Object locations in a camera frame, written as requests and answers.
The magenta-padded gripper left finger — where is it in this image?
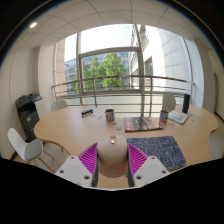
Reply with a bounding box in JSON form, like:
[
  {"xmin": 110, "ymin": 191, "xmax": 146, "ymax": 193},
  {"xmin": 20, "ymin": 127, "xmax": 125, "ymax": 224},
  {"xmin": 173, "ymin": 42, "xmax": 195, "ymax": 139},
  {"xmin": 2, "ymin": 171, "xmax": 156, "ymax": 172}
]
[{"xmin": 54, "ymin": 142, "xmax": 99, "ymax": 188}]

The white chair with wooden legs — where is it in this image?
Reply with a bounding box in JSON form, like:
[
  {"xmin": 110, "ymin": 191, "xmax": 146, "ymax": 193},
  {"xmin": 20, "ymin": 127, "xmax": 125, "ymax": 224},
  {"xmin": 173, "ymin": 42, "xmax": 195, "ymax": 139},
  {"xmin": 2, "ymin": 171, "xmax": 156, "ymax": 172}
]
[{"xmin": 7, "ymin": 127, "xmax": 56, "ymax": 174}]

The green tree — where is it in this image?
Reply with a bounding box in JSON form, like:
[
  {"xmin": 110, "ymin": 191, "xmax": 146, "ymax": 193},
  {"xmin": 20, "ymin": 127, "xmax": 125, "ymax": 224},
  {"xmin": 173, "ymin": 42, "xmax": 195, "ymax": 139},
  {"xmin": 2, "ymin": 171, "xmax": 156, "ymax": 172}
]
[{"xmin": 73, "ymin": 52, "xmax": 128, "ymax": 93}]

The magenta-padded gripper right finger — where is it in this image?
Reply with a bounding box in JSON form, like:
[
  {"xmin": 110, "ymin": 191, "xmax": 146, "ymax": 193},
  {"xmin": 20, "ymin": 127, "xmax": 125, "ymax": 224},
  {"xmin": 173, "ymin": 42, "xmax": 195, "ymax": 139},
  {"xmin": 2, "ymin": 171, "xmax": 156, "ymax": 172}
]
[{"xmin": 126, "ymin": 143, "xmax": 171, "ymax": 188}]

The dark blue patterned mouse pad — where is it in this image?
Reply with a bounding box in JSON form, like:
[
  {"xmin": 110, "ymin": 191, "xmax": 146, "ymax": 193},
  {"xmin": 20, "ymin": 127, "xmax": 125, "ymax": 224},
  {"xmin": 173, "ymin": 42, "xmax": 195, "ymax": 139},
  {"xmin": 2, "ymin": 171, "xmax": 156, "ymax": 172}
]
[{"xmin": 125, "ymin": 135, "xmax": 188, "ymax": 173}]

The beige computer mouse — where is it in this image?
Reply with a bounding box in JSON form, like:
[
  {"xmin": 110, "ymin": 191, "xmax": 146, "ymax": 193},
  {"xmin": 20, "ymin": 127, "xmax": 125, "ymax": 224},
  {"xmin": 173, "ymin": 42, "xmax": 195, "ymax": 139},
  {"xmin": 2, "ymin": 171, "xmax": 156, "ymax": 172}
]
[{"xmin": 96, "ymin": 133, "xmax": 130, "ymax": 179}]

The black cylindrical speaker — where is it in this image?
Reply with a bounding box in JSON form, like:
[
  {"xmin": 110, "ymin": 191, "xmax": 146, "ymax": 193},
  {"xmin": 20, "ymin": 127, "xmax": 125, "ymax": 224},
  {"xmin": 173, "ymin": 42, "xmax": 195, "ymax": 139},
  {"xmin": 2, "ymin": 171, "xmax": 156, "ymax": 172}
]
[{"xmin": 181, "ymin": 93, "xmax": 191, "ymax": 114}]

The small dark blue box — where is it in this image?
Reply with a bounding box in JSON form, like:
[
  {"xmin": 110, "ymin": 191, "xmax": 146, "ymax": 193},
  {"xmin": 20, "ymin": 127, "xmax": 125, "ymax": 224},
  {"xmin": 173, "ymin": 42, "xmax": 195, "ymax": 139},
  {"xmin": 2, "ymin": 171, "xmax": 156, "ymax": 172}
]
[{"xmin": 81, "ymin": 108, "xmax": 95, "ymax": 119}]

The metal balcony railing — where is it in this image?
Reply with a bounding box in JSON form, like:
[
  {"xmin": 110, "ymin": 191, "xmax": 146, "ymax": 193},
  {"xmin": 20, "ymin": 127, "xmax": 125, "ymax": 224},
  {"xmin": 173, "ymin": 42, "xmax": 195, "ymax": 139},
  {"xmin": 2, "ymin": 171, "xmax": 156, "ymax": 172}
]
[{"xmin": 51, "ymin": 75, "xmax": 196, "ymax": 108}]

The red magazine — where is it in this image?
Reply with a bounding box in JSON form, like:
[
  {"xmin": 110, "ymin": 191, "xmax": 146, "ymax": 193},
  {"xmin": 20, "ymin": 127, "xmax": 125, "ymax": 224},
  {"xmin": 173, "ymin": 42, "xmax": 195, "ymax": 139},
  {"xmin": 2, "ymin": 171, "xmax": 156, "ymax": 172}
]
[{"xmin": 123, "ymin": 116, "xmax": 165, "ymax": 133}]

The printed mug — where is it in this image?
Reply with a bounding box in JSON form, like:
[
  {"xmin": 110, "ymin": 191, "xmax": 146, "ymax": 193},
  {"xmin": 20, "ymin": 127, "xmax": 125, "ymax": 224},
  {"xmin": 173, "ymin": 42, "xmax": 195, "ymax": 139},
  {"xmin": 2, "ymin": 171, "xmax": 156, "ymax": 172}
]
[
  {"xmin": 104, "ymin": 108, "xmax": 116, "ymax": 122},
  {"xmin": 158, "ymin": 109, "xmax": 170, "ymax": 124}
]

